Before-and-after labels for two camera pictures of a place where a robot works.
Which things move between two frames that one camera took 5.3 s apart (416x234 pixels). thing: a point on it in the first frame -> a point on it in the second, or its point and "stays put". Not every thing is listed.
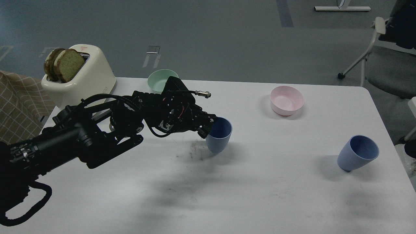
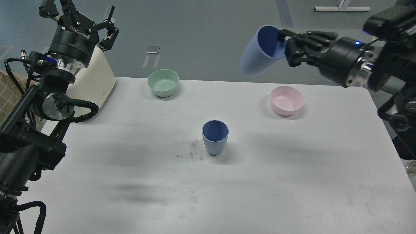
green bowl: (157, 80) stays put
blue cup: (359, 150) -> (264, 50)
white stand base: (343, 8) stays put
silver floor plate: (153, 49) stays put
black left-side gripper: (174, 110) -> (75, 36)
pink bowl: (285, 100) stays put
